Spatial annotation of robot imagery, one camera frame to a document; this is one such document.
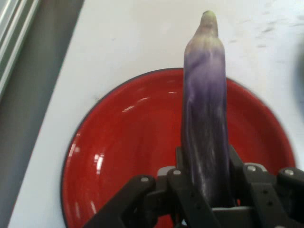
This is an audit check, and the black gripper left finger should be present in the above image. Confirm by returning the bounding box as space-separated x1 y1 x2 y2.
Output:
83 146 219 228

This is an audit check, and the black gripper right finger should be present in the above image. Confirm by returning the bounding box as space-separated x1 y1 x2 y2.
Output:
228 144 304 228

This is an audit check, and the purple toy eggplant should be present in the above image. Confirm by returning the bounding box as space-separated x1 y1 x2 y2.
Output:
180 10 232 208

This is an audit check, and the red round plate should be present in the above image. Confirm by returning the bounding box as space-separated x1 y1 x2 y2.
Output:
60 67 297 228

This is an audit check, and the aluminium rail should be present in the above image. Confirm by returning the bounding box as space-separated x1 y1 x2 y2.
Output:
0 0 42 100

